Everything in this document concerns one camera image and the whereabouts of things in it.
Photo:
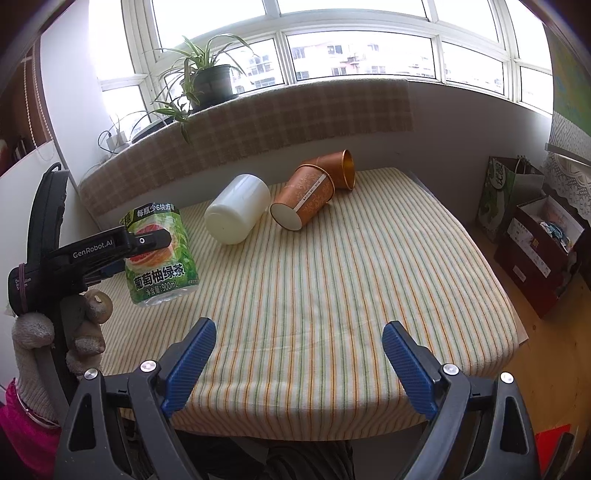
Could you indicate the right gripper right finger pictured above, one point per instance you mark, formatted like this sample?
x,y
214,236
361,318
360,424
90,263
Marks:
x,y
478,428

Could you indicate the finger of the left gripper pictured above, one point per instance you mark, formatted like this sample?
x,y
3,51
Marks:
x,y
138,244

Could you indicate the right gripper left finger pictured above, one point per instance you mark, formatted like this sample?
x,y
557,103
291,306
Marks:
x,y
93,444

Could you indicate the white plastic cup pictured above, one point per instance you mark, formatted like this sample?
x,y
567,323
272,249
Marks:
x,y
232,215

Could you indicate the front brown paper cup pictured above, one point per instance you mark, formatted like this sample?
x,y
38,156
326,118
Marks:
x,y
304,194

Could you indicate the brown paper cup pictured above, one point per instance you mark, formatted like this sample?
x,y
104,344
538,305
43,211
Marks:
x,y
340,167
304,194

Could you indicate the rear brown paper cup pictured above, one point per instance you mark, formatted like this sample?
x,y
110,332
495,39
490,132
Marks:
x,y
340,167

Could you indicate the white charger plugs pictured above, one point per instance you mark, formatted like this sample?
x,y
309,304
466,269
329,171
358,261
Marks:
x,y
116,142

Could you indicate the white cabinet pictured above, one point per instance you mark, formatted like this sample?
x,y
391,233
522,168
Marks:
x,y
18,188

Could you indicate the dark flat device on sill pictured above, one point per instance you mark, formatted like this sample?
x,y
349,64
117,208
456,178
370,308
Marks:
x,y
151,128

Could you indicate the plaid windowsill cloth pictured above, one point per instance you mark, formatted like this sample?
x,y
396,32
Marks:
x,y
246,127

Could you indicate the potted spider plant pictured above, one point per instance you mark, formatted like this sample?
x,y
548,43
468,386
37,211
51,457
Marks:
x,y
200,79

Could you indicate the striped table cloth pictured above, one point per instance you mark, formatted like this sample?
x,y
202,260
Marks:
x,y
299,316

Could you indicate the dark red gift box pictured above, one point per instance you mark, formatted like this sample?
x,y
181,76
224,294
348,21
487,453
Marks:
x,y
542,249

